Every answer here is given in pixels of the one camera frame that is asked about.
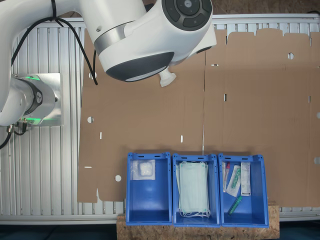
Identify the cotton in flat clear bag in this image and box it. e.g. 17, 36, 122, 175
131, 159, 156, 181

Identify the blue bin holding cotton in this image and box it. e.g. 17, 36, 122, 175
126, 151, 174, 225

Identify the brown cardboard sheet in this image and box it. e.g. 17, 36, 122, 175
202, 27, 320, 208
76, 28, 207, 204

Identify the white face mask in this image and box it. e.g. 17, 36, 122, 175
175, 160, 211, 218
179, 162, 210, 212

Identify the red-capped tube packet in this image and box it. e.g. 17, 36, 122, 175
221, 161, 231, 193

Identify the green syringe in clear packet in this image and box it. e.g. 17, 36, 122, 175
226, 164, 242, 197

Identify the blue bin holding masks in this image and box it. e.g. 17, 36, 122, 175
171, 153, 222, 228

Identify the printed white flat packet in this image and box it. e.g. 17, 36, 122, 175
240, 161, 252, 197

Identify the loose green capped needle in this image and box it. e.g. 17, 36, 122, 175
227, 195, 244, 216

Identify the blue bin holding syringe packets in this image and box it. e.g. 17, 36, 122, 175
217, 152, 270, 228

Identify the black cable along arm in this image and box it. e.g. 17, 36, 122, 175
10, 0, 99, 86

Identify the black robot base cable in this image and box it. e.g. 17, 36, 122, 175
0, 119, 29, 151

